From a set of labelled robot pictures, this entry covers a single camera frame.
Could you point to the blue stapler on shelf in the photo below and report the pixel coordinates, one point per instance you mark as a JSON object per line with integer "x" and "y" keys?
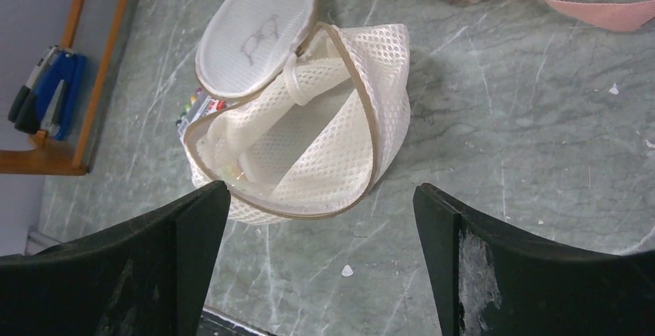
{"x": 46, "y": 102}

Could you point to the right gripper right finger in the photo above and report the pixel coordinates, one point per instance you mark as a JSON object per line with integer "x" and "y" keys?
{"x": 489, "y": 277}

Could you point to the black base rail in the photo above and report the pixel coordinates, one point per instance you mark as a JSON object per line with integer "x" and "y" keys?
{"x": 216, "y": 323}

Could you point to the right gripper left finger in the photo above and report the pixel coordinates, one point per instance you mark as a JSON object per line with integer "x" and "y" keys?
{"x": 146, "y": 276}

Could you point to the beige mesh laundry bag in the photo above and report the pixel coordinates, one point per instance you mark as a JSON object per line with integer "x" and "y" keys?
{"x": 315, "y": 114}

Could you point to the marker pen pack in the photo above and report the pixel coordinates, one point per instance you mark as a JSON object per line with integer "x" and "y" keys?
{"x": 199, "y": 106}

